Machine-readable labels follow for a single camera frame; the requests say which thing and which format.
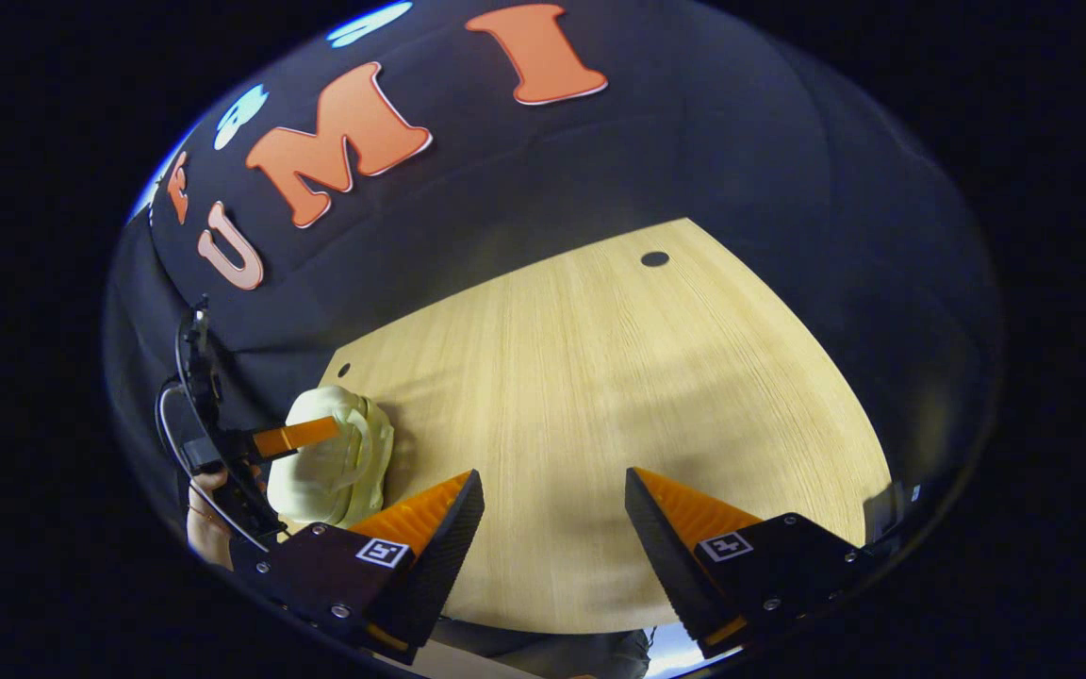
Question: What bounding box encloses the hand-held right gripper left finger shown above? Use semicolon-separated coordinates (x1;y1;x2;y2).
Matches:
232;470;485;666

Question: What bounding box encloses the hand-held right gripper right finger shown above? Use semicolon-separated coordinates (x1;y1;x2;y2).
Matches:
625;467;883;659

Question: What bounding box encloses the pale yellow suitcase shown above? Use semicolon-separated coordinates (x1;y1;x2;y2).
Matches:
267;385;395;529

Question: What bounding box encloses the person's dark clothing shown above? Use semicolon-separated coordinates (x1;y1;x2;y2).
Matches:
430;618;652;679

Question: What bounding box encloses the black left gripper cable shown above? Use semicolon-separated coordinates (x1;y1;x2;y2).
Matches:
156;377;271;553

